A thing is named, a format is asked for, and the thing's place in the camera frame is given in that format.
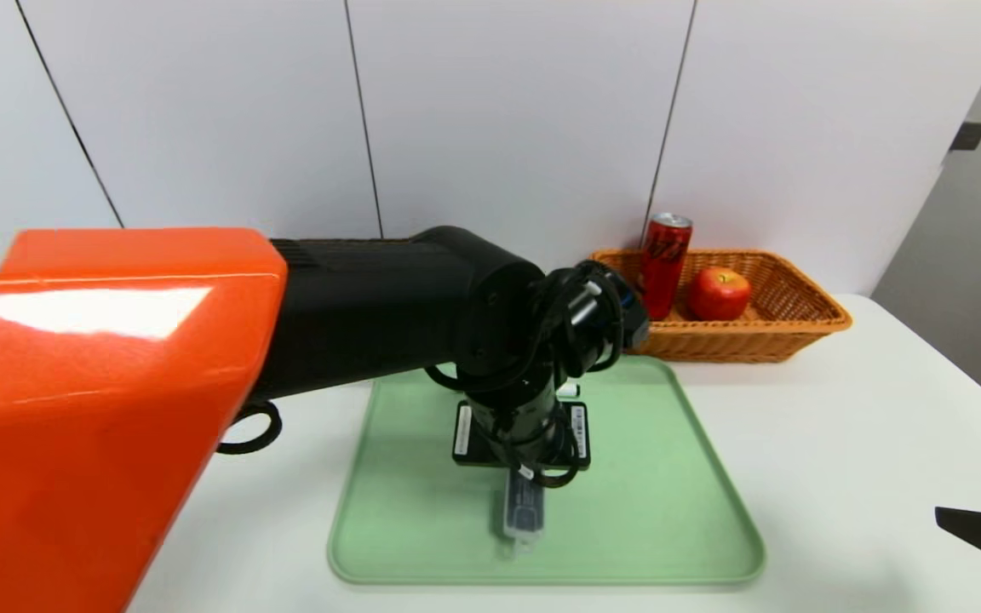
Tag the orange wicker basket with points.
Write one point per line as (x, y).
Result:
(754, 336)

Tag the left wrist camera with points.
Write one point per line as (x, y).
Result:
(635, 328)

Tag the light green plastic tray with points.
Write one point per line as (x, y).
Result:
(669, 511)

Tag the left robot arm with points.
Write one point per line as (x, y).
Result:
(116, 409)

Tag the red apple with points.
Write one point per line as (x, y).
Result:
(719, 294)

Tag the white marker pen black caps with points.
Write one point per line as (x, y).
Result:
(570, 391)

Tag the clear plastic pencil lead case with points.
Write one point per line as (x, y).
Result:
(524, 515)

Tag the red soda can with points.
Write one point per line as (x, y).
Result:
(665, 264)

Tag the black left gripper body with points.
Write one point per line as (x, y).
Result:
(521, 444)

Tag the dark grey wall bracket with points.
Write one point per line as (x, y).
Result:
(970, 136)

